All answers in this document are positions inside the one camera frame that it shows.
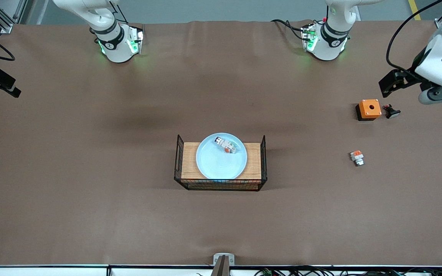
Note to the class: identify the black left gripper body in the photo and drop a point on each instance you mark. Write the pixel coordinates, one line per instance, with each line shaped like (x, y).
(411, 74)

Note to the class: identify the long white orange contact block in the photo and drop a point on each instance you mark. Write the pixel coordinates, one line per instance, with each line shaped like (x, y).
(225, 145)

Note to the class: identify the light blue round plate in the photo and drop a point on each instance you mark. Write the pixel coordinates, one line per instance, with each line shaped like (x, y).
(217, 165)

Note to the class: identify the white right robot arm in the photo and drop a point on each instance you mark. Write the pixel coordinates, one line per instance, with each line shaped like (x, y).
(115, 46)

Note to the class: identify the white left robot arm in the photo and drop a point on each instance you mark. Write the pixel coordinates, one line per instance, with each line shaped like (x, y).
(330, 43)

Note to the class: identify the black push button head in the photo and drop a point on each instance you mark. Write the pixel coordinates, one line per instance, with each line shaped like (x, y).
(392, 112)

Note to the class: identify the orange push button box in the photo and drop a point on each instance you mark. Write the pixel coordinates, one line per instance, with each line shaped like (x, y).
(369, 109)

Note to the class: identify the short white orange contact block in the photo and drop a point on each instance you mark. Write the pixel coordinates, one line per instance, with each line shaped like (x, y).
(357, 157)

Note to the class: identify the brown paper table cover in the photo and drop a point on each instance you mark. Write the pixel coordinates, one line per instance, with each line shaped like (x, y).
(90, 153)

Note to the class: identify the light wooden board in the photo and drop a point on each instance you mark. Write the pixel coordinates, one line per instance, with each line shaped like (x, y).
(188, 161)

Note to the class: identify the white table edge rail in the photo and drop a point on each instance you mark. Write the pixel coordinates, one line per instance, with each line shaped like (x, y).
(44, 270)

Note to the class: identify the grey metal camera stand bracket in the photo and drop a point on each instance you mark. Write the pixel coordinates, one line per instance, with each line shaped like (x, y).
(223, 262)

